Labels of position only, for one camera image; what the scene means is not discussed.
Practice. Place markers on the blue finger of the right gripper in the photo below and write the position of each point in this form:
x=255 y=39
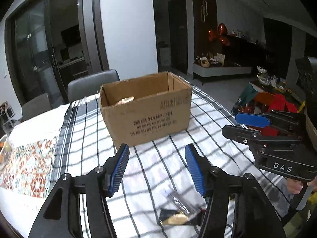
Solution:
x=255 y=120
x=252 y=137

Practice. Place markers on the black white checkered tablecloth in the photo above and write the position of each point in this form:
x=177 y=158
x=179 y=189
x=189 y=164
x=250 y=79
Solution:
x=84 y=143

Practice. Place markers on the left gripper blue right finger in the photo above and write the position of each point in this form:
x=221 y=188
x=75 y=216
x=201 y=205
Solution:
x=254 y=215

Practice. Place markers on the brown cardboard box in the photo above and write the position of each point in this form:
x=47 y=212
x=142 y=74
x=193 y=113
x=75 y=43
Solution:
x=161 y=107

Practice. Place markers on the grey chair near box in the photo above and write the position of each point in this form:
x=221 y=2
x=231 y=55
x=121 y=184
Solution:
x=90 y=85

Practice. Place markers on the red wooden chair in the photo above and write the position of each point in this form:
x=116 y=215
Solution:
x=284 y=117

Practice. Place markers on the beige gold snack pouch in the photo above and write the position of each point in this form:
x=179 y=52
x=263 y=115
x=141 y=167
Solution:
x=125 y=100

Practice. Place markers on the clear snack stick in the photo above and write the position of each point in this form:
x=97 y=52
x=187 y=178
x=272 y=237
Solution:
x=183 y=205

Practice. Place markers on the green cloth on chair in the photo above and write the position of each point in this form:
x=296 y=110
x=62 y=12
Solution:
x=248 y=94

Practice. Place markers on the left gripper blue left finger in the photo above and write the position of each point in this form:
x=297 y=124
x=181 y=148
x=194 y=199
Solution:
x=60 y=214

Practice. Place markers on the red heart balloons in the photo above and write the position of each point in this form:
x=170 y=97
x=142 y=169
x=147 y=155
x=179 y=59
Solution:
x=219 y=35

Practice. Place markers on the white low tv bench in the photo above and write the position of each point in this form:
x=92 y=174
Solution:
x=203 y=73

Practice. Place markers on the grey chair far left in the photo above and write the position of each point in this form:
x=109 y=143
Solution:
x=36 y=106

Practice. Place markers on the right hand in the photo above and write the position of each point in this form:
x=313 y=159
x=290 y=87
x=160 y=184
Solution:
x=295 y=186

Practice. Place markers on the clear plastic food bowl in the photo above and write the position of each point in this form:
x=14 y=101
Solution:
x=6 y=149

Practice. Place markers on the floral patterned table mat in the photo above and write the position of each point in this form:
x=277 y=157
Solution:
x=29 y=169

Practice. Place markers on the black gold snack bar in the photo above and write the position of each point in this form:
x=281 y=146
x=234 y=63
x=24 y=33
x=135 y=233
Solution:
x=176 y=218

